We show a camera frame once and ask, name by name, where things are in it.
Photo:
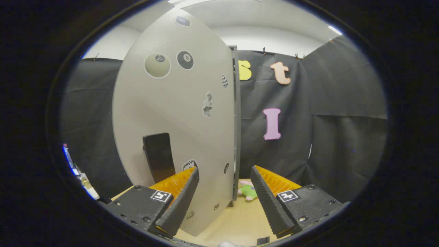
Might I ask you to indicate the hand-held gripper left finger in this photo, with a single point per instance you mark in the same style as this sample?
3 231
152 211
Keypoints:
181 202

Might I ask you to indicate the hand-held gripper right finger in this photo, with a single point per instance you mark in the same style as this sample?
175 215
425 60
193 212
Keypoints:
269 202

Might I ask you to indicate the grey shoe cabinet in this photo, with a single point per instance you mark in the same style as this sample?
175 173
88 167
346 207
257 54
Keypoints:
236 137

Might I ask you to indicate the grey shoe cabinet door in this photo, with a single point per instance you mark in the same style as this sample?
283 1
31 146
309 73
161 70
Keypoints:
164 109

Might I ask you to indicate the pink and green plush toy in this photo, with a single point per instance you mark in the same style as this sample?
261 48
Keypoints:
249 192

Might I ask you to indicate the blue and white object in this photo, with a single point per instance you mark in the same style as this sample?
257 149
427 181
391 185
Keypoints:
87 188

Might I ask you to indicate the black backdrop cloth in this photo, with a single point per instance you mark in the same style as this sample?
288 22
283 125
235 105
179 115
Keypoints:
343 85

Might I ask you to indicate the small ceiling light panel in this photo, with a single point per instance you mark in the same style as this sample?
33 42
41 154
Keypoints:
335 30

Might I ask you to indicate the long ceiling light panel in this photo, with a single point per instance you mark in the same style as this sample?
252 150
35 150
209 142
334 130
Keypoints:
187 2

